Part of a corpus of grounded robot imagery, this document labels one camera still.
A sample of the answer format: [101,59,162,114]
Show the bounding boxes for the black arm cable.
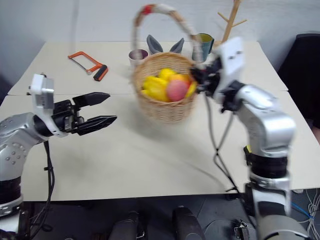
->
[202,91,257,229]
[26,140,56,240]

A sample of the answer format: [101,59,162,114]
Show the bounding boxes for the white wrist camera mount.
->
[211,36,246,105]
[27,73,69,138]

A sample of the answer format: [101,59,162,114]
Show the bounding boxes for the black chair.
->
[276,31,320,129]

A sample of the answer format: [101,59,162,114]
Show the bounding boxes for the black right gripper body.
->
[201,56,224,98]

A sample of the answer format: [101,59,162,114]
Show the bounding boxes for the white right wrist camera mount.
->
[211,36,246,105]

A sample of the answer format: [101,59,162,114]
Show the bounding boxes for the white cable bundle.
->
[298,187,320,240]

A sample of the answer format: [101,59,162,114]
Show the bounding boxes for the grey folded cloth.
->
[168,37,185,54]

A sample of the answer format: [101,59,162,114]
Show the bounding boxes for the dark grey cup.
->
[146,34,164,54]

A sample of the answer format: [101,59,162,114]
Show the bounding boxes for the orange mango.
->
[169,73,193,85]

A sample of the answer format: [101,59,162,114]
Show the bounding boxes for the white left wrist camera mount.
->
[27,73,69,138]

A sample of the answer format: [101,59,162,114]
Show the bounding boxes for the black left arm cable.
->
[26,140,56,240]

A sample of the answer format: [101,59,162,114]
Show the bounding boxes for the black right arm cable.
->
[202,91,257,229]

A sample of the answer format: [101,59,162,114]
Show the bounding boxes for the yellow banana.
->
[184,81,198,99]

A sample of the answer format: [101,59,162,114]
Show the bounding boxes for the small yellow fruit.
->
[158,67,177,81]

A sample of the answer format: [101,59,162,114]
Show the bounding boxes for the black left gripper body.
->
[50,99,85,135]

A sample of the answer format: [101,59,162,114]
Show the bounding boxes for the wooden mug tree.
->
[211,0,248,50]

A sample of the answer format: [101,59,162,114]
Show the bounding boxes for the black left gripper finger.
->
[74,115,118,137]
[72,91,112,109]

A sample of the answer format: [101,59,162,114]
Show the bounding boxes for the blue cable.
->
[290,201,315,219]

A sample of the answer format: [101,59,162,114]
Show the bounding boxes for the pink peach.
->
[165,79,190,102]

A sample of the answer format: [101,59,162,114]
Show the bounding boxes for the wicker basket with handle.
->
[130,3,204,124]

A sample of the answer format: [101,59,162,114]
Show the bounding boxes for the orange hacksaw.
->
[67,51,109,82]

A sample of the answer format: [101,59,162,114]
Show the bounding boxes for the teal mug with yellow inside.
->
[191,33,215,63]

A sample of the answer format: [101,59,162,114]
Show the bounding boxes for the white cup with purple inside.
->
[128,48,149,69]

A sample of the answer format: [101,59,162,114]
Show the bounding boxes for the yellow bananas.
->
[140,75,171,103]

